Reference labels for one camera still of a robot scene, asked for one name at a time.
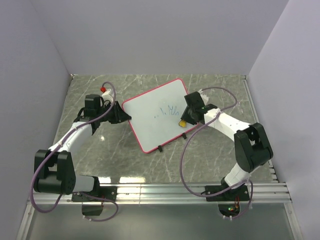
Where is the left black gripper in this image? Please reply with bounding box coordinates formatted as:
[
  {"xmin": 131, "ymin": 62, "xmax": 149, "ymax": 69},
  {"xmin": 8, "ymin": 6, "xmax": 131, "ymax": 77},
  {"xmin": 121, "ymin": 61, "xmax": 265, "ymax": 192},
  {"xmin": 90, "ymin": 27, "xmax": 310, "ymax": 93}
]
[{"xmin": 97, "ymin": 101, "xmax": 131, "ymax": 124}]

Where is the yellow bone shaped eraser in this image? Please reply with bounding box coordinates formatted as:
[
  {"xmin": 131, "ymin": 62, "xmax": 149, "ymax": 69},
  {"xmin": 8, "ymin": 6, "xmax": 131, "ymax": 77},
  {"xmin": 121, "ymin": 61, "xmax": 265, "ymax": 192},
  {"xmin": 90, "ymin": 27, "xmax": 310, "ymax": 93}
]
[{"xmin": 178, "ymin": 119, "xmax": 187, "ymax": 128}]

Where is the pink framed whiteboard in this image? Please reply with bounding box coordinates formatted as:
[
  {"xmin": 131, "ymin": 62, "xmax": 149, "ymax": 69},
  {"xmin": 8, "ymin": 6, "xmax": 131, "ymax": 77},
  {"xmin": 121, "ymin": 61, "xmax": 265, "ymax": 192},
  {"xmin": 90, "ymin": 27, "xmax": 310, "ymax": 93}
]
[{"xmin": 122, "ymin": 78, "xmax": 196, "ymax": 154}]

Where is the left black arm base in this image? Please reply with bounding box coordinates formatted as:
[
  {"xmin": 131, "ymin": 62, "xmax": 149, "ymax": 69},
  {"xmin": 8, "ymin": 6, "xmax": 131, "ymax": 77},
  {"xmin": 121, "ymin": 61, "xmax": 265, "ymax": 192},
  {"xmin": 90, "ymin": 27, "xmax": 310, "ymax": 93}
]
[{"xmin": 71, "ymin": 186, "xmax": 118, "ymax": 217}]

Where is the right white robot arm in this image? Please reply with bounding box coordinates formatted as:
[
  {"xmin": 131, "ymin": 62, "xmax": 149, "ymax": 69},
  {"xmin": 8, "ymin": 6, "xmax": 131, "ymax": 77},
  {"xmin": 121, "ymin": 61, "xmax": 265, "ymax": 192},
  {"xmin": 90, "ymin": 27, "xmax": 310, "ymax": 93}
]
[{"xmin": 181, "ymin": 90, "xmax": 274, "ymax": 200}]

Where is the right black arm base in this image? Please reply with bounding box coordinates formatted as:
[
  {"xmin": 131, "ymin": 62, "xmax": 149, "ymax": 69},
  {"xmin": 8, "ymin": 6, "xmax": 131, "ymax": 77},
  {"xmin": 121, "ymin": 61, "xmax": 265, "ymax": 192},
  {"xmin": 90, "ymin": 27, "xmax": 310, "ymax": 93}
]
[{"xmin": 201, "ymin": 184, "xmax": 251, "ymax": 220}]

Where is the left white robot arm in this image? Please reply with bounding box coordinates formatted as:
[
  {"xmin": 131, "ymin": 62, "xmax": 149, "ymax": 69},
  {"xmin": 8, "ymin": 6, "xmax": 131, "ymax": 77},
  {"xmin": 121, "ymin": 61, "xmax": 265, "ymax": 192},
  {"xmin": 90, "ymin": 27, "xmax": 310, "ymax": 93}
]
[{"xmin": 32, "ymin": 94, "xmax": 132, "ymax": 195}]

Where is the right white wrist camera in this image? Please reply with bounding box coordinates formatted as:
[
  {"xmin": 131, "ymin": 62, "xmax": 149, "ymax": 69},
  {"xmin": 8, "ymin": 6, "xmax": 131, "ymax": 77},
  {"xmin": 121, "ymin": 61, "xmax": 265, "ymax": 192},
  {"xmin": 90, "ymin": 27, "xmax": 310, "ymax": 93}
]
[{"xmin": 198, "ymin": 89, "xmax": 209, "ymax": 105}]

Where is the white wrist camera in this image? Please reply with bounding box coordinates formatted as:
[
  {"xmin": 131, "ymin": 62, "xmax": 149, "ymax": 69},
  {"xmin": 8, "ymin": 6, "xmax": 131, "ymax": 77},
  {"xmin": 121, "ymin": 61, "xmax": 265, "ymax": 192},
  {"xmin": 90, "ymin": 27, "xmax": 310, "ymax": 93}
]
[
  {"xmin": 100, "ymin": 86, "xmax": 115, "ymax": 103},
  {"xmin": 198, "ymin": 89, "xmax": 209, "ymax": 105}
]

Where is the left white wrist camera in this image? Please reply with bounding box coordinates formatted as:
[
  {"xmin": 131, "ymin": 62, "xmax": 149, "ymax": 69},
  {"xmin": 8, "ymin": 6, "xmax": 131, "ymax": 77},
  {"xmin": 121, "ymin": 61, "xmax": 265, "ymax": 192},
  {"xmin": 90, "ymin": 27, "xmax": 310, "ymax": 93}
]
[{"xmin": 100, "ymin": 86, "xmax": 115, "ymax": 103}]

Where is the aluminium mounting rail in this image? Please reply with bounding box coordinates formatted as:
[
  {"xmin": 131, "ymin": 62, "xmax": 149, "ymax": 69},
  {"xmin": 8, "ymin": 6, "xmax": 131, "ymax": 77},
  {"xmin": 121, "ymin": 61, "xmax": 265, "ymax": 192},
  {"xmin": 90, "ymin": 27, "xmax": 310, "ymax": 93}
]
[{"xmin": 17, "ymin": 183, "xmax": 295, "ymax": 240}]

